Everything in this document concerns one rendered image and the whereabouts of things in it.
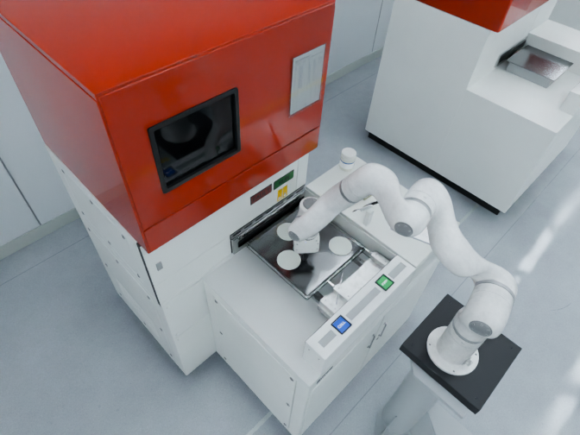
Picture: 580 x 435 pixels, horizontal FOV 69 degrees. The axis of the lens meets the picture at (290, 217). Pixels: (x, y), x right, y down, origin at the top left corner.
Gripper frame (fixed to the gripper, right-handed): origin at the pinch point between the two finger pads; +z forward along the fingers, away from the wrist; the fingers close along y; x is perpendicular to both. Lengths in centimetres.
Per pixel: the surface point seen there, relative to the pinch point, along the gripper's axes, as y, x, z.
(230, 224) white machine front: -29.8, 9.0, -11.1
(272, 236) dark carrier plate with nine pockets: -12.6, 12.6, 2.6
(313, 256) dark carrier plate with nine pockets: 4.2, 0.9, 2.6
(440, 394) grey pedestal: 43, -56, 11
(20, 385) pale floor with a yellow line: -147, -9, 93
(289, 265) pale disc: -6.5, -2.9, 2.5
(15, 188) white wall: -161, 93, 47
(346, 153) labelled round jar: 25, 48, -13
